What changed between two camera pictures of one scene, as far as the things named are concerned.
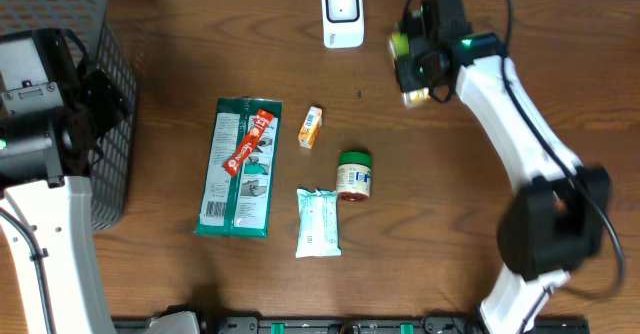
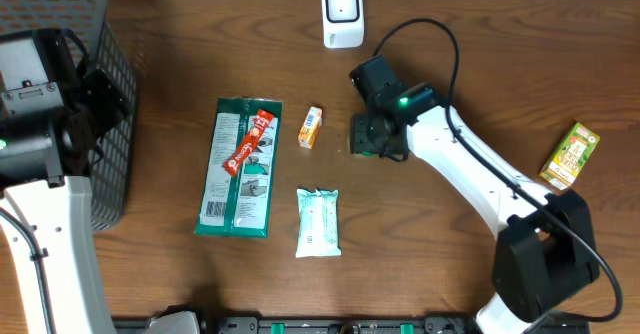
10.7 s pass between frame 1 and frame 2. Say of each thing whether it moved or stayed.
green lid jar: moved
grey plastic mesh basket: stayed
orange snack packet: stayed
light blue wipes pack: stayed
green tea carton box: moved
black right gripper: moved
